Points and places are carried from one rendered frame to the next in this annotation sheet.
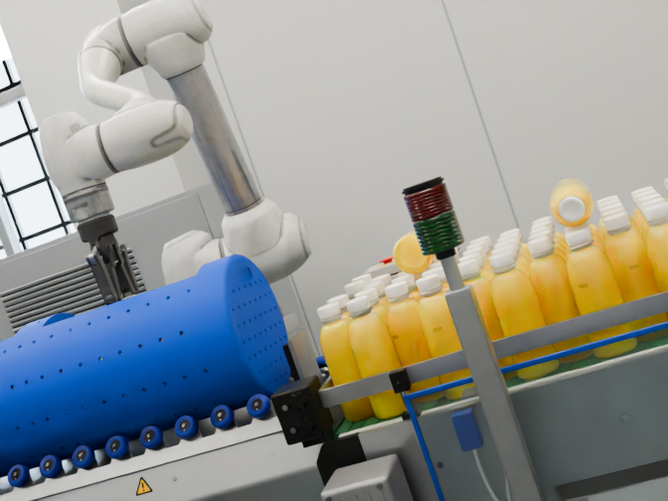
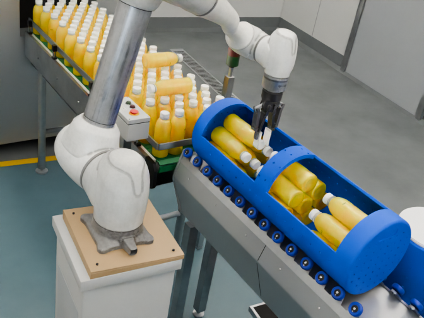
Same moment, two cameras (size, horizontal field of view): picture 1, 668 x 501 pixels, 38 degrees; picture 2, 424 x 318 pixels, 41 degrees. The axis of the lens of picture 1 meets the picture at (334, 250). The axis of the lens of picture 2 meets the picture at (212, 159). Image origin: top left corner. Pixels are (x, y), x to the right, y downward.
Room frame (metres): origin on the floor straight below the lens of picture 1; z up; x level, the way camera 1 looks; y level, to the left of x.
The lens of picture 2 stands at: (3.54, 1.38, 2.16)
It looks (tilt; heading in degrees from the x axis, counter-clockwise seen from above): 30 degrees down; 215
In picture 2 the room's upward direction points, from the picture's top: 10 degrees clockwise
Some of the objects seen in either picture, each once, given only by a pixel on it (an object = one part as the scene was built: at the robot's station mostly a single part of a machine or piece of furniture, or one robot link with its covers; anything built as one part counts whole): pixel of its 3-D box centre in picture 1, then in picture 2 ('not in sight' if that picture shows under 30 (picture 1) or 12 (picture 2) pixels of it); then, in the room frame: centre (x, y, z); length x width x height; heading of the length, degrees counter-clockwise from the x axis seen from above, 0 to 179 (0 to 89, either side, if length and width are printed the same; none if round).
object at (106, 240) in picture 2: not in sight; (120, 227); (2.55, 0.38, 1.05); 0.22 x 0.18 x 0.06; 71
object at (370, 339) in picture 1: (377, 360); not in sight; (1.62, -0.01, 0.99); 0.07 x 0.07 x 0.19
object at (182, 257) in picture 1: (197, 272); (120, 185); (2.54, 0.36, 1.19); 0.18 x 0.16 x 0.22; 83
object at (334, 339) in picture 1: (348, 365); not in sight; (1.67, 0.04, 0.99); 0.07 x 0.07 x 0.19
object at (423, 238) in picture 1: (438, 232); (232, 59); (1.37, -0.15, 1.18); 0.06 x 0.06 x 0.05
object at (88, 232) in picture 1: (102, 241); (270, 100); (1.90, 0.42, 1.34); 0.08 x 0.07 x 0.09; 165
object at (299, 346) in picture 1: (303, 366); not in sight; (1.82, 0.13, 0.99); 0.10 x 0.02 x 0.12; 165
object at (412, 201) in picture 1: (428, 202); (234, 51); (1.37, -0.15, 1.23); 0.06 x 0.06 x 0.04
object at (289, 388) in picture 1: (304, 413); not in sight; (1.62, 0.14, 0.95); 0.10 x 0.07 x 0.10; 165
